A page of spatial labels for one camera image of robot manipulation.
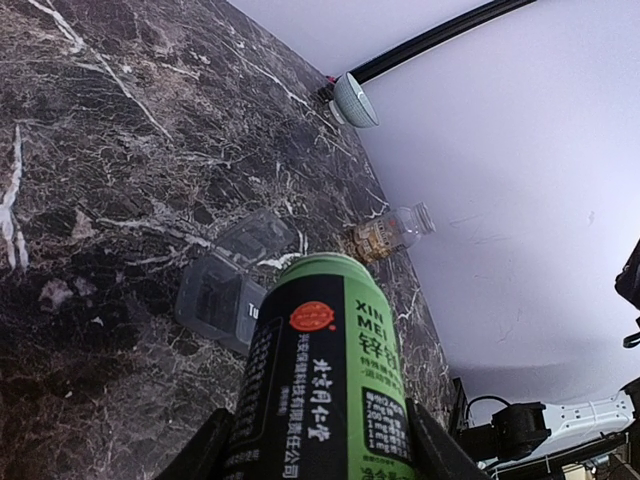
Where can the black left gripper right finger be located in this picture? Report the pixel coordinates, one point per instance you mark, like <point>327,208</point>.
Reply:
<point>436,454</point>

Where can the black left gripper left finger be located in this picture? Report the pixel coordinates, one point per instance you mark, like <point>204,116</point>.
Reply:
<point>201,458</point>

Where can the green pill bottle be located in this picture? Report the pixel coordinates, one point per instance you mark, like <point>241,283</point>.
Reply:
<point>323,395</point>

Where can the grey weekly pill organizer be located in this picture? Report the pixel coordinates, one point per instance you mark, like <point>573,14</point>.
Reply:
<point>217,298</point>

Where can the small celadon bowl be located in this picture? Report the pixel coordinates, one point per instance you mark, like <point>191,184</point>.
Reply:
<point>350,105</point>

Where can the black corner frame post right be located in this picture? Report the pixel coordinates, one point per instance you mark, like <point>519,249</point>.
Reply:
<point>434,37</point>

